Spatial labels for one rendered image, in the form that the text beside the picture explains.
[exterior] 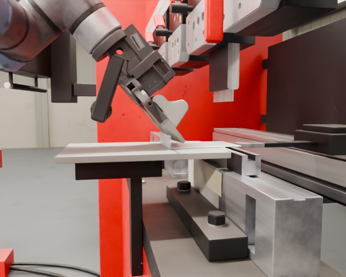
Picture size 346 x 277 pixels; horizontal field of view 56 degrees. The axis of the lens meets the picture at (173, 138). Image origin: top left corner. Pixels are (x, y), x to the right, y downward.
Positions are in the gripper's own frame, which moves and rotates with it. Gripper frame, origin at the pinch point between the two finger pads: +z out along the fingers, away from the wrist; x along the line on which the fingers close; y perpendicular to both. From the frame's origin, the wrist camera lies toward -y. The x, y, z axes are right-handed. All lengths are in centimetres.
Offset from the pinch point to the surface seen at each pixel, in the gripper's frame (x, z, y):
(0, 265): 154, 19, -119
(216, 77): -0.6, -3.3, 13.3
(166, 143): -1.5, -0.5, -1.6
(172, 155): -10.1, -0.2, -2.7
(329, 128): -5.5, 16.8, 22.3
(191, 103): 84, 11, 24
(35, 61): 118, -52, -16
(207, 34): -17.2, -10.6, 10.4
